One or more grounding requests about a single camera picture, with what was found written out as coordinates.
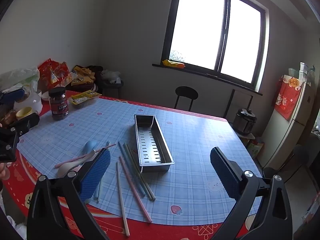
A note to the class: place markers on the beige chopstick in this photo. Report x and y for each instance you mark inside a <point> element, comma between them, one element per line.
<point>122,200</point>
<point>99,190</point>

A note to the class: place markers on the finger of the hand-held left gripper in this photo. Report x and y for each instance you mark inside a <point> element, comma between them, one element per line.
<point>27,120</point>
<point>13,95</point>

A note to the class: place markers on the white container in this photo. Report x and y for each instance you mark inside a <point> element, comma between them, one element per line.
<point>32,102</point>

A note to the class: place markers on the dark windowsill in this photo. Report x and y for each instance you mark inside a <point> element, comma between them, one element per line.
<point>207,76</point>

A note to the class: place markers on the dark stool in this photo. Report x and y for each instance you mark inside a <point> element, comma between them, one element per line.
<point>112,90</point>

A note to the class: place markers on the white refrigerator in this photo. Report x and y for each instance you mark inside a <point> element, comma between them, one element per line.
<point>290,140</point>

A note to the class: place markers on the colourful box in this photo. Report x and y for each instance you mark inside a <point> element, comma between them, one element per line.
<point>256,148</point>

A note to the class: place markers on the dark framed window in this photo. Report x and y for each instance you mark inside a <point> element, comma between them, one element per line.
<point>200,30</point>

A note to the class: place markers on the pile of snack bags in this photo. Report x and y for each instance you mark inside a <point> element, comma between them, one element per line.
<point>96,73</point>

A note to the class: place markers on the black round chair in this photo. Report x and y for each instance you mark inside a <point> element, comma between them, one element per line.
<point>186,92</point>

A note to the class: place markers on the yellow snack tray pack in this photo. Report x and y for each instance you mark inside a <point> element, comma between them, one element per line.
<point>83,97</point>

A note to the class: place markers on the blue plaid table mat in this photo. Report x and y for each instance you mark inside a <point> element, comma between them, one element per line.
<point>190,140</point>

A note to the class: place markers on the steel perforated utensil tray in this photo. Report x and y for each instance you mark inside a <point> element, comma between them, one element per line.
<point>150,142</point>

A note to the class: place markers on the black pressure cooker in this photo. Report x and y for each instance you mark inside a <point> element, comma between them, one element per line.
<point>245,121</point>

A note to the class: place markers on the clear plastic bag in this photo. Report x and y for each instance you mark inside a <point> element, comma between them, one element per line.
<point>20,77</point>

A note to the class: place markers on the snack jar with black lid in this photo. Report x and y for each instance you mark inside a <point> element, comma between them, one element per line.
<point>58,105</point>

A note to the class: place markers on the white spoon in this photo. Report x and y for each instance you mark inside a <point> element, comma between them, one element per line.
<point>63,170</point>

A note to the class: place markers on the yellow cup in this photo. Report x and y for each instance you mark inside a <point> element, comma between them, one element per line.
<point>23,112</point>

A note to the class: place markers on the blue chopstick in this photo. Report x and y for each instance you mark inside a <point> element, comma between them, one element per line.
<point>131,168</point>
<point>136,171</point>

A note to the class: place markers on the yellow packet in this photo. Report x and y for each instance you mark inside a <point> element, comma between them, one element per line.
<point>173,63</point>

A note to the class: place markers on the blue spoon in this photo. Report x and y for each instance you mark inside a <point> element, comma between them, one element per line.
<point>90,146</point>

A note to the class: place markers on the red printed cloth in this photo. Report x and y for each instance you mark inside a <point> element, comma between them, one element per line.
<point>287,97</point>

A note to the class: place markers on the black metal frame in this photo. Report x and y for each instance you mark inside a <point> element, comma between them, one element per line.
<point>230,102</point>

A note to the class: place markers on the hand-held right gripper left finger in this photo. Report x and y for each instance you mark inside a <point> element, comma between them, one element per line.
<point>96,172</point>

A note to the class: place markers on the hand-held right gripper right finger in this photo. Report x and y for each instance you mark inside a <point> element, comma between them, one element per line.
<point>225,172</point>

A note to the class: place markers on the white plastic bag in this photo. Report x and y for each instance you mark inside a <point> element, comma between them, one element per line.
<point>111,76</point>

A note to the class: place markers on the clear plastic containers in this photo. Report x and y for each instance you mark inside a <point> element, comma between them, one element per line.
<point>303,71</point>

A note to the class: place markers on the pink chopstick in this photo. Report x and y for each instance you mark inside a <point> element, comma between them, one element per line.
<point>75,159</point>
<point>136,191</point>

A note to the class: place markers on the red snack bag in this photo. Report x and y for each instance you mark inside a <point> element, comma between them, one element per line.
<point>53,72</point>

